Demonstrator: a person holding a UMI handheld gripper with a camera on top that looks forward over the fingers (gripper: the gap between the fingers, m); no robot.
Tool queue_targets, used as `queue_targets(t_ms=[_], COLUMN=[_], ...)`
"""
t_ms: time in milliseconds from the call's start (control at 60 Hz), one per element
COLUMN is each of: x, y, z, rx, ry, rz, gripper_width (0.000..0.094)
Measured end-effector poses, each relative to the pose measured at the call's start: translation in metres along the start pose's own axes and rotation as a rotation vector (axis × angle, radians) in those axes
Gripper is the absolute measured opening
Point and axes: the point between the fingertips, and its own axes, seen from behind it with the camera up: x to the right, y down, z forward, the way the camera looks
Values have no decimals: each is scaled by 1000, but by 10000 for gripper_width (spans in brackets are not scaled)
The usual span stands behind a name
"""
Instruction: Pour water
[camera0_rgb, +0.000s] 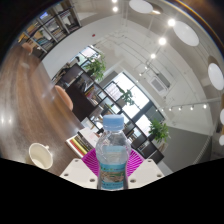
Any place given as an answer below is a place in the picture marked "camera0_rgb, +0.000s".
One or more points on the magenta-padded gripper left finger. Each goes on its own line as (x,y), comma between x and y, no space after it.
(78,171)

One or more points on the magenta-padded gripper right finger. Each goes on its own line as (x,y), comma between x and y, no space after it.
(146,171)

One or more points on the clear water bottle blue cap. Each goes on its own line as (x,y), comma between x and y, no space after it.
(112,156)

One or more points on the cream paper cup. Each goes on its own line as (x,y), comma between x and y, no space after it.
(40,156)

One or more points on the large potted green plant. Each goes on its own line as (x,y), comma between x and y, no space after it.
(159,130)

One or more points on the low dark shelf unit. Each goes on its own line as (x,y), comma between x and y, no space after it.
(80,96)

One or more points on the small potted green plant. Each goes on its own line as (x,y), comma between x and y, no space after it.
(127,96)

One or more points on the ceiling air conditioner unit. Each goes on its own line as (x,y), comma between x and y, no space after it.
(160,84)

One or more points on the bushy potted green plant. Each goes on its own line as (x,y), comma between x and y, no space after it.
(96,68)

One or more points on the ceiling lights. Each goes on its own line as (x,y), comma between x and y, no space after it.
(185,32)

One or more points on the tall bookshelf with books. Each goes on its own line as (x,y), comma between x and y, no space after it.
(53,28)

